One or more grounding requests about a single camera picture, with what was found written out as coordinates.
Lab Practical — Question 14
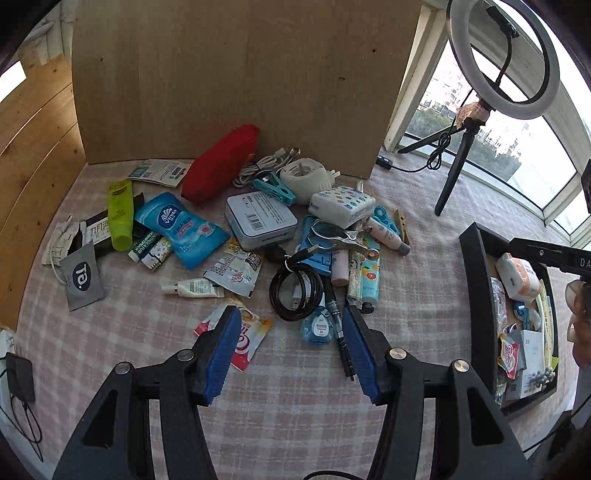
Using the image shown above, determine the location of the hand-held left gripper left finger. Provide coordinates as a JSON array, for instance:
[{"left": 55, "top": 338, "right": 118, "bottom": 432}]
[{"left": 53, "top": 305, "right": 243, "bottom": 480}]

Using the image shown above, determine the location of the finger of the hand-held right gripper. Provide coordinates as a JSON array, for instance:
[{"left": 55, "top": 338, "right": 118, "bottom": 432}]
[{"left": 508, "top": 237, "right": 578, "bottom": 274}]

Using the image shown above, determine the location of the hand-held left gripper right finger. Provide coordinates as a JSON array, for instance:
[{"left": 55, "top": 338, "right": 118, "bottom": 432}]
[{"left": 341, "top": 304, "right": 528, "bottom": 480}]

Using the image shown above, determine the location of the orange white tissue pack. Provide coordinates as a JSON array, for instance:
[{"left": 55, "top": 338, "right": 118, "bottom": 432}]
[{"left": 496, "top": 253, "right": 541, "bottom": 298}]

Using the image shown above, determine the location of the small blue clear bottle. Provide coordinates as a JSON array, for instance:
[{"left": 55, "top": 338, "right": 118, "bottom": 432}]
[{"left": 302, "top": 310, "right": 335, "bottom": 347}]

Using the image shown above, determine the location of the clear plastic bag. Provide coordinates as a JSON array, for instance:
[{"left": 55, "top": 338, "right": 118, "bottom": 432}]
[{"left": 490, "top": 277, "right": 509, "bottom": 333}]

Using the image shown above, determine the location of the black cardboard tray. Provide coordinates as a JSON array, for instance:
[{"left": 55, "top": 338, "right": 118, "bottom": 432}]
[{"left": 459, "top": 222, "right": 570, "bottom": 418}]

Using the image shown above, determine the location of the white box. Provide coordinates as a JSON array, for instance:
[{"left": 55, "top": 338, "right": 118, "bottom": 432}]
[{"left": 508, "top": 329, "right": 548, "bottom": 401}]

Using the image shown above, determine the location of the orange snack packet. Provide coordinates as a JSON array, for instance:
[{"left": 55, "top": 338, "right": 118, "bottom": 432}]
[{"left": 498, "top": 333, "right": 522, "bottom": 380}]

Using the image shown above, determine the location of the person's right forearm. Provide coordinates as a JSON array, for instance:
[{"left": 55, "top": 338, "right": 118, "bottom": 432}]
[{"left": 526, "top": 344, "right": 591, "bottom": 480}]

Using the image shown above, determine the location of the person's right hand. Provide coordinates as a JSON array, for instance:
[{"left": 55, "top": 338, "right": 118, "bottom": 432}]
[{"left": 566, "top": 278, "right": 591, "bottom": 344}]

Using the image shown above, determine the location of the red white snack packet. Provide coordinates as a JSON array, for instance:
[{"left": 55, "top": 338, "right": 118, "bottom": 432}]
[{"left": 194, "top": 298, "right": 274, "bottom": 372}]

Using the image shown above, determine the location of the small white tube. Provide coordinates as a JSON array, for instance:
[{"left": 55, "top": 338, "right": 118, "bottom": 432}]
[{"left": 161, "top": 278, "right": 225, "bottom": 300}]

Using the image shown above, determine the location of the fruit print tube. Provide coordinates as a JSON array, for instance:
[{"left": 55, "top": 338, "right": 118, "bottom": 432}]
[{"left": 359, "top": 251, "right": 382, "bottom": 312}]

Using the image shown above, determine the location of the white sachet red print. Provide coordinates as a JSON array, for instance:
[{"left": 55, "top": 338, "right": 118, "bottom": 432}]
[{"left": 203, "top": 240, "right": 263, "bottom": 298}]

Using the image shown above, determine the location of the small pink bottle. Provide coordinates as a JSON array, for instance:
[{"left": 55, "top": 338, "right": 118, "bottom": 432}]
[{"left": 331, "top": 249, "right": 352, "bottom": 284}]

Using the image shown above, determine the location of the blue card packet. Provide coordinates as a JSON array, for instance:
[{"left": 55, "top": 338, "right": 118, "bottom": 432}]
[{"left": 295, "top": 215, "right": 335, "bottom": 278}]

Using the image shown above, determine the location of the white patterned small packet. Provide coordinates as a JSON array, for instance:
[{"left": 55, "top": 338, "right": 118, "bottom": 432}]
[{"left": 142, "top": 242, "right": 174, "bottom": 271}]

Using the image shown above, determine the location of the silver metal clamp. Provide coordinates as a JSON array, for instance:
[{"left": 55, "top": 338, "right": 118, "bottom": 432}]
[{"left": 308, "top": 220, "right": 382, "bottom": 259}]

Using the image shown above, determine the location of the small white bottle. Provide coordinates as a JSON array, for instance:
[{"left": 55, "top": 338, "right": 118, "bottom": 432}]
[{"left": 365, "top": 219, "right": 411, "bottom": 256}]

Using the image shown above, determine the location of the blue wet wipes pack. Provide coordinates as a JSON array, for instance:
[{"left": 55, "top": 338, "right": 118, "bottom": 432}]
[{"left": 134, "top": 191, "right": 230, "bottom": 271}]

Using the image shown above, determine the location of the wooden clothespin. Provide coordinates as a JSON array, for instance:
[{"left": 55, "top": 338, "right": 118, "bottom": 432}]
[{"left": 394, "top": 209, "right": 411, "bottom": 245}]

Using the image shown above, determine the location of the grey metal tin box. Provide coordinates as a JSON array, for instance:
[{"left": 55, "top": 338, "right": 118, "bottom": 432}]
[{"left": 225, "top": 191, "right": 298, "bottom": 252}]

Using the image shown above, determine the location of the dotted white tissue packet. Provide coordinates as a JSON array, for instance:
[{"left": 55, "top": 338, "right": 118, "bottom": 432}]
[{"left": 308, "top": 185, "right": 376, "bottom": 228}]

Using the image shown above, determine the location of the tan paper tag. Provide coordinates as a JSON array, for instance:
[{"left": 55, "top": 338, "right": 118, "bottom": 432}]
[{"left": 455, "top": 102, "right": 490, "bottom": 127}]

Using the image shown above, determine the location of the grey logo sachet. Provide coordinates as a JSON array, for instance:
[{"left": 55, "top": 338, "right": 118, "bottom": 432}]
[{"left": 59, "top": 242, "right": 106, "bottom": 311}]

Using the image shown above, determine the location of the black white printed packet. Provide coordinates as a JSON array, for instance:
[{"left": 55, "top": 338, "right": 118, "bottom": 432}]
[{"left": 81, "top": 194, "right": 146, "bottom": 252}]

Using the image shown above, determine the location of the lime green tube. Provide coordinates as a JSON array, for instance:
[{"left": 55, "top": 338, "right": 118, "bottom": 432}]
[{"left": 107, "top": 180, "right": 134, "bottom": 252}]

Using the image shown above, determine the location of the white round plug-in device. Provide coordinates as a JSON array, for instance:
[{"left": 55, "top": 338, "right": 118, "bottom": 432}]
[{"left": 281, "top": 158, "right": 342, "bottom": 206}]

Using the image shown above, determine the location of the red fabric pouch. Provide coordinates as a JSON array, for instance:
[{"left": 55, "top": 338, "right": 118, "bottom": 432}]
[{"left": 181, "top": 124, "right": 260, "bottom": 205}]

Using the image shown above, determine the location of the black power adapter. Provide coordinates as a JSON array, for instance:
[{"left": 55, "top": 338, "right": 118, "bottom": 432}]
[{"left": 6, "top": 352, "right": 35, "bottom": 403}]

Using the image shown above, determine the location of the wooden slat panel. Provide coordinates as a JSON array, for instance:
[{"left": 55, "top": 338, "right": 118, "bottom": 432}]
[{"left": 0, "top": 53, "right": 88, "bottom": 330}]

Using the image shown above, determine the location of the large plywood board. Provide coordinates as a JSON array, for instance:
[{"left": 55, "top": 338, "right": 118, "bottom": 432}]
[{"left": 71, "top": 0, "right": 428, "bottom": 181}]

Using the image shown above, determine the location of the black cable coil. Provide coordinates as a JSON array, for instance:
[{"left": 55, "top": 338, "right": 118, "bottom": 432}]
[{"left": 269, "top": 244, "right": 326, "bottom": 321}]

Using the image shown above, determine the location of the black ring light cable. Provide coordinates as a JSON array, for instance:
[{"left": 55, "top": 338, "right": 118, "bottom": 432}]
[{"left": 390, "top": 134, "right": 453, "bottom": 174}]

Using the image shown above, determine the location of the white USB cable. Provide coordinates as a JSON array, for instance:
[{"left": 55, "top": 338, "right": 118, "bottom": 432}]
[{"left": 232, "top": 148, "right": 301, "bottom": 188}]

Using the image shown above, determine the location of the thin white cable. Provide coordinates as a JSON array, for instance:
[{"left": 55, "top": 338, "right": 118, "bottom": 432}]
[{"left": 41, "top": 215, "right": 88, "bottom": 284}]

